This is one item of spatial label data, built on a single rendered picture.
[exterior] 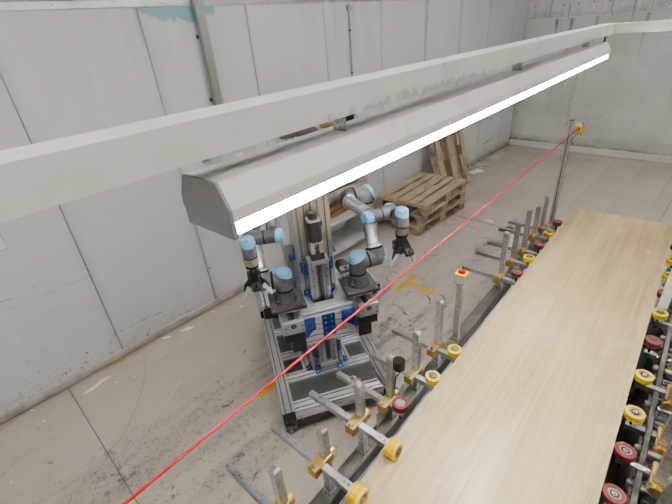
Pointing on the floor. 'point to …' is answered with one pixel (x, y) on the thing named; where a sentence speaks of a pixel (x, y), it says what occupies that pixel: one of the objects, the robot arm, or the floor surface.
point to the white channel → (256, 128)
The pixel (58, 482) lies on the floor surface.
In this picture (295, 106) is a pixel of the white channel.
